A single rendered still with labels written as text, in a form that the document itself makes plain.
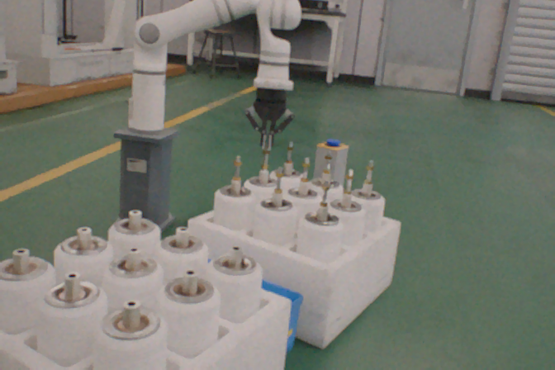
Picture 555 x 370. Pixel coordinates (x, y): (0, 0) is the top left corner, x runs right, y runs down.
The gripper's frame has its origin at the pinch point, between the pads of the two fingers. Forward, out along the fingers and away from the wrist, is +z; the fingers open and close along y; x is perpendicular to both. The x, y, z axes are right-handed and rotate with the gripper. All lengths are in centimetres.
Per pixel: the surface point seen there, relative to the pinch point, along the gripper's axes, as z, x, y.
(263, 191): 11.6, 4.7, -0.1
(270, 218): 12.4, 21.0, -1.3
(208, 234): 19.6, 15.1, 12.3
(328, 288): 21.8, 33.7, -13.6
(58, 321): 12, 66, 29
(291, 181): 11.5, -5.0, -7.9
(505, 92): 27, -447, -278
